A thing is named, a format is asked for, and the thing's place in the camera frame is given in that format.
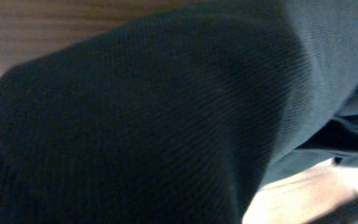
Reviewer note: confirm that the black polo shirt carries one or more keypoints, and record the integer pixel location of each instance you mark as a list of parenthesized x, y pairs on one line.
[(182, 116)]

